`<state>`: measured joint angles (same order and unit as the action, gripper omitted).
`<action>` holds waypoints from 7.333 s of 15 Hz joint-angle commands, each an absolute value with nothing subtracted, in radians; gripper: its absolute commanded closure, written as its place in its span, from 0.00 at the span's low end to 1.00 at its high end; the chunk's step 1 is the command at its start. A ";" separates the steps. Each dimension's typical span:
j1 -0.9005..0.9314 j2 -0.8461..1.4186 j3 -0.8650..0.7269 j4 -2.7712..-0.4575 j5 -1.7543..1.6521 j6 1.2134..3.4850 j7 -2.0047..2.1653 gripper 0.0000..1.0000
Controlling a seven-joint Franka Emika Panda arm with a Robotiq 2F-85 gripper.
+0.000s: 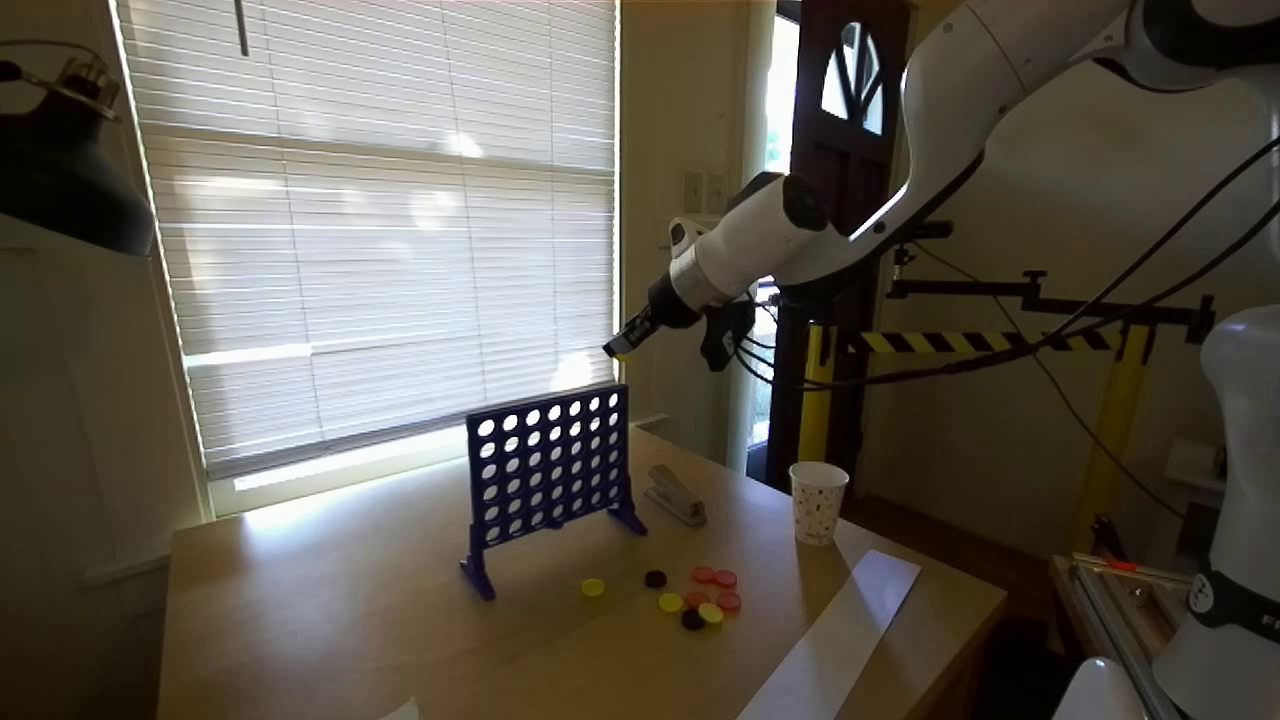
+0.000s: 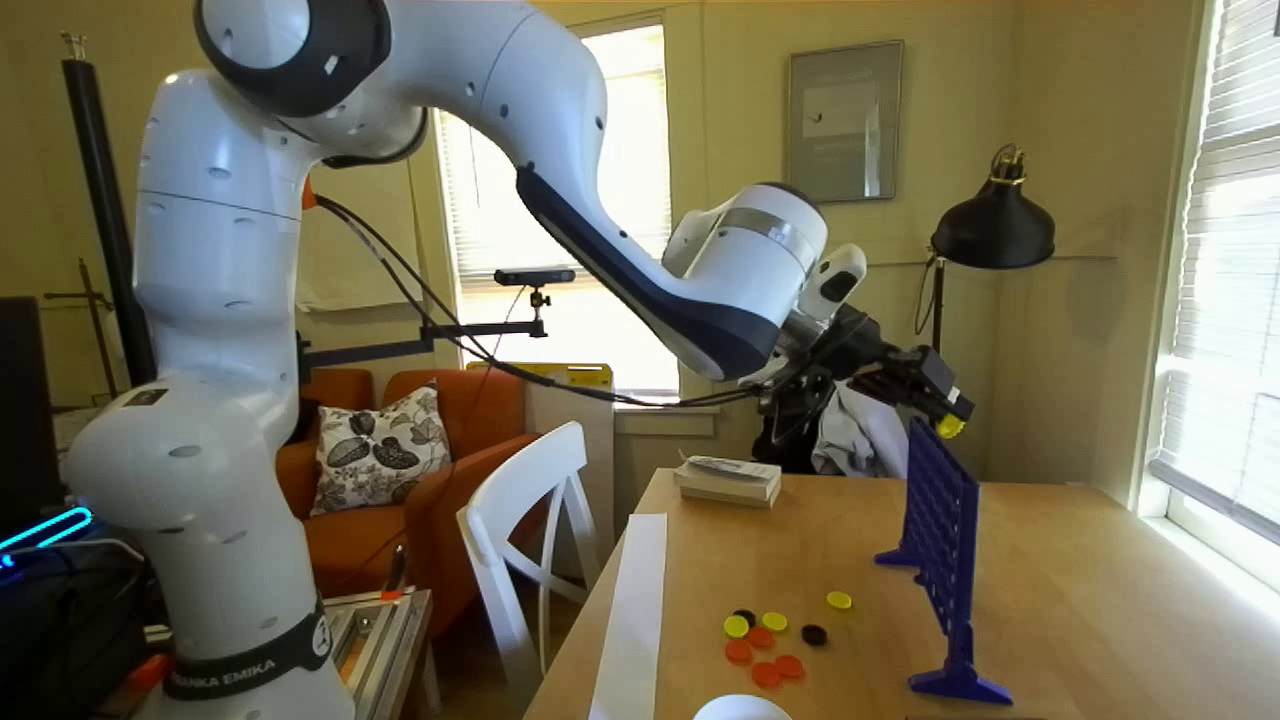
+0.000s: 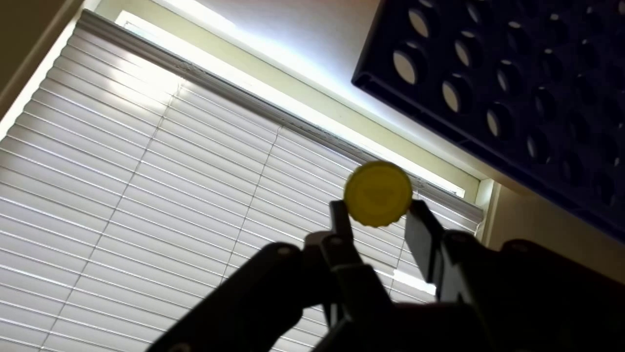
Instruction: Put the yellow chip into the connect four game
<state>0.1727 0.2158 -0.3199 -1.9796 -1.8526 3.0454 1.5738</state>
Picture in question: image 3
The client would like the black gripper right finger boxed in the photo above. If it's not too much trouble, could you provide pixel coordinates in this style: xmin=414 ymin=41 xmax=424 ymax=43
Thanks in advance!
xmin=402 ymin=198 xmax=625 ymax=352

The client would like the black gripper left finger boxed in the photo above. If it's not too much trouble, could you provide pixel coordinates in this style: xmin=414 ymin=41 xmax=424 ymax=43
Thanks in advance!
xmin=144 ymin=198 xmax=394 ymax=352

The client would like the yellow game chip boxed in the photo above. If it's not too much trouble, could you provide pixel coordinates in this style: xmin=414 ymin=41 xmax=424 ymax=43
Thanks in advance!
xmin=342 ymin=159 xmax=414 ymax=229

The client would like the white window blind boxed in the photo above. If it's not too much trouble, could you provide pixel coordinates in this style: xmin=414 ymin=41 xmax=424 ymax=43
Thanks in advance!
xmin=0 ymin=8 xmax=486 ymax=352

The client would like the blue connect four frame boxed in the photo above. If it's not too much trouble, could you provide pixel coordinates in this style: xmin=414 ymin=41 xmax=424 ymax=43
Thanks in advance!
xmin=349 ymin=0 xmax=625 ymax=245

